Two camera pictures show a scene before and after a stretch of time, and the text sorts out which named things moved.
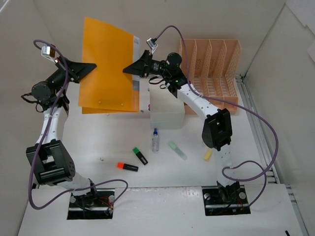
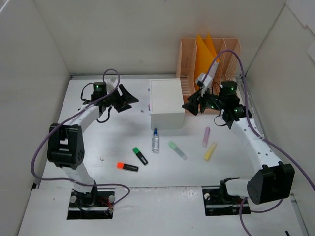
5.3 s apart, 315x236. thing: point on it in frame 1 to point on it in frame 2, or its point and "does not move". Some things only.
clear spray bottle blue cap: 155,141 does not move
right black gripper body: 149,65 to 202,103
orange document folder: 107,89 to 204,54
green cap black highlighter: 137,151 does not move
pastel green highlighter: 177,150 does not move
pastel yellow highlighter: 207,155 does not move
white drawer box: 167,112 does not move
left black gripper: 70,70 to 117,99
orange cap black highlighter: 125,166 does not move
